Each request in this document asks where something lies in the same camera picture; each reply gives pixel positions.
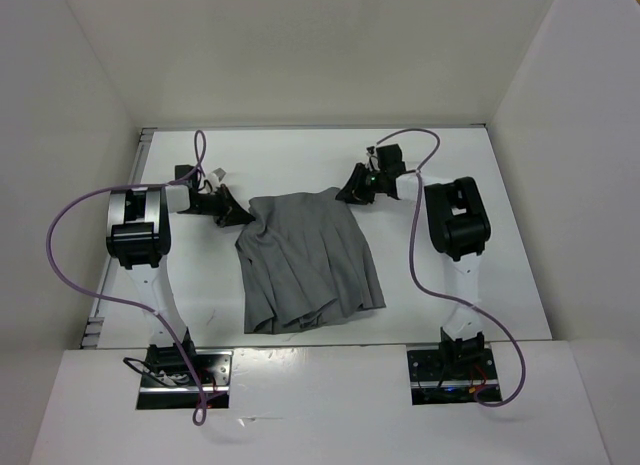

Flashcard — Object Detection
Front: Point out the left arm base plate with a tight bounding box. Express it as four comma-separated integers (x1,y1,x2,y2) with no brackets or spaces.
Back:
123,349,234,410

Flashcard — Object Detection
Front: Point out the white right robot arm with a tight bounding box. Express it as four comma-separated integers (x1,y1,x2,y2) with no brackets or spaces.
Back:
336,163,491,378

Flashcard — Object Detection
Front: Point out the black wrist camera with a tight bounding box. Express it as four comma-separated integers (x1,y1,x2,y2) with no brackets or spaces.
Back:
174,164,199,186
375,144,406,176

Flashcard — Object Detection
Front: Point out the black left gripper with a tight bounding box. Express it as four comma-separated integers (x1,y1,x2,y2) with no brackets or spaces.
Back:
188,183,254,227

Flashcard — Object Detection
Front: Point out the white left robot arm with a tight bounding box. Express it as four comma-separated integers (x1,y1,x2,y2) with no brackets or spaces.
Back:
106,184,254,385

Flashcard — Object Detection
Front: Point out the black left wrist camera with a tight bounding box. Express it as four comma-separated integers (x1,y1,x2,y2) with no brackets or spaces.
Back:
174,164,199,186

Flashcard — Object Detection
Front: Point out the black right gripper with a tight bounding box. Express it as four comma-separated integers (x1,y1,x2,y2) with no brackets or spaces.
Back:
336,163,386,206

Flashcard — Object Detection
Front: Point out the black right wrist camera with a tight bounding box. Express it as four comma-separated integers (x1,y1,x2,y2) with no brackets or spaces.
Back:
375,144,406,176

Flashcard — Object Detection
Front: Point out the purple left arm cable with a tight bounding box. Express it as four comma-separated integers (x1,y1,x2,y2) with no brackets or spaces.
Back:
45,129,227,428

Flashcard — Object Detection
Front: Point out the aluminium table frame rail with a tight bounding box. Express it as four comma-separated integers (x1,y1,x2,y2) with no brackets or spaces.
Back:
80,128,159,349

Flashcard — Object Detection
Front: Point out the grey pleated skirt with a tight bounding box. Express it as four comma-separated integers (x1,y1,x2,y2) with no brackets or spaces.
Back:
235,187,386,335

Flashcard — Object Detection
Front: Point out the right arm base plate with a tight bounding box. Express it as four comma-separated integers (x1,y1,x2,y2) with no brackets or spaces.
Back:
406,346,502,406

